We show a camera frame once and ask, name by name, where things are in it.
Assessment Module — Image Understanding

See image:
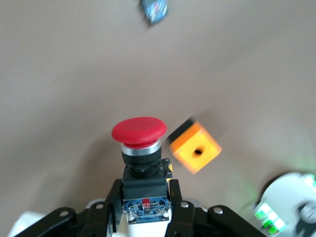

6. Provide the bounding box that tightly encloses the brown table cover mat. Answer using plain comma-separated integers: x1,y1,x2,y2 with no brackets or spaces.
0,0,316,237

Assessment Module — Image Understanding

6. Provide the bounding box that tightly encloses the orange box with hole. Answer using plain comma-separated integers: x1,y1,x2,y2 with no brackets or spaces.
166,118,223,175

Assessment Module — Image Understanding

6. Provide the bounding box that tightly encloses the red mushroom push button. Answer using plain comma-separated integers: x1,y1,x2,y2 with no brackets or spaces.
111,116,175,225

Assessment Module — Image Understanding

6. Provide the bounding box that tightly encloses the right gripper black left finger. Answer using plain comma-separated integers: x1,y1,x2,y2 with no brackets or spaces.
14,179,124,237

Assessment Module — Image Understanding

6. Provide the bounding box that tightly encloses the green mushroom push button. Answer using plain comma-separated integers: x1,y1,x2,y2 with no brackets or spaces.
139,0,170,25

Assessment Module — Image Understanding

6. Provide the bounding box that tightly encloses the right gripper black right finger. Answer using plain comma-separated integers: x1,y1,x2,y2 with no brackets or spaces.
165,179,269,237

